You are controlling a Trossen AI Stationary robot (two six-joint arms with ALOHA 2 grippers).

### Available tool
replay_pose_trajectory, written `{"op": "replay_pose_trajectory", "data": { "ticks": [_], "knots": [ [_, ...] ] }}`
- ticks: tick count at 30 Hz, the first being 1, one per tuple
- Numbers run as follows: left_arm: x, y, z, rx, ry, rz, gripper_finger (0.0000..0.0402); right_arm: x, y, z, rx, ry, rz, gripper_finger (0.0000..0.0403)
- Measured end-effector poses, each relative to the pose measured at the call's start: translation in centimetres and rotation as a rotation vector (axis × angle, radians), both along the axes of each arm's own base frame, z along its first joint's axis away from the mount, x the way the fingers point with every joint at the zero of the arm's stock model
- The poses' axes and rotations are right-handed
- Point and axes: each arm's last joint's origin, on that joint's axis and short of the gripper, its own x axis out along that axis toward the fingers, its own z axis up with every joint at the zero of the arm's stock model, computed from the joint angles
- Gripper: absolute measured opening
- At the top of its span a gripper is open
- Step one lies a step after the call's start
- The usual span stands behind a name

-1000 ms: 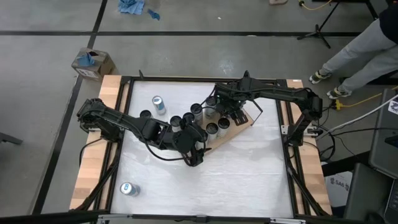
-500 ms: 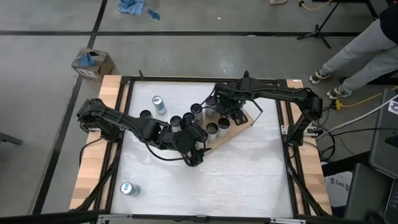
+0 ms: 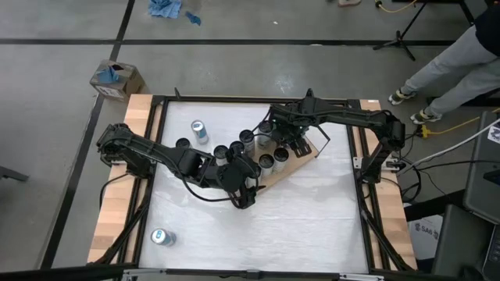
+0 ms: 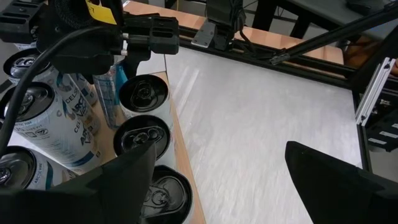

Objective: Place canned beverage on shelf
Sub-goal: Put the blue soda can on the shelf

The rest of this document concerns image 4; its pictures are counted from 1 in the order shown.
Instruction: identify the white metal bracket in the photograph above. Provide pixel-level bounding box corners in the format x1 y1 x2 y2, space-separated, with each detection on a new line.
355 57 396 127

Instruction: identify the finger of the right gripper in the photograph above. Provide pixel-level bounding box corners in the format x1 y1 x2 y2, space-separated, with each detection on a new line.
121 12 181 80
0 0 45 44

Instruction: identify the black equipment with white labels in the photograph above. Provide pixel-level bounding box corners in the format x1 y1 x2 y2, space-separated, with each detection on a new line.
366 90 398 153

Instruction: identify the small yellow tag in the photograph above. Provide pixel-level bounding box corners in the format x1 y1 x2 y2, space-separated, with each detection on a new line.
85 0 118 26

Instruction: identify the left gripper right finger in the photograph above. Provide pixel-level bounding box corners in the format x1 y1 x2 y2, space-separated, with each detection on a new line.
285 140 398 224

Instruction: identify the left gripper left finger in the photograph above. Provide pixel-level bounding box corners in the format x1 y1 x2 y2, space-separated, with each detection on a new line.
0 141 157 224

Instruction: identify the wooden table side panel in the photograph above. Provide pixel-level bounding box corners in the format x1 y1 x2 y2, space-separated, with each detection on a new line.
123 0 345 65

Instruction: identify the wooden shelf with black frame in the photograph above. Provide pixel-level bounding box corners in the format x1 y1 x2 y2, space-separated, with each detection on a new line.
71 70 208 224

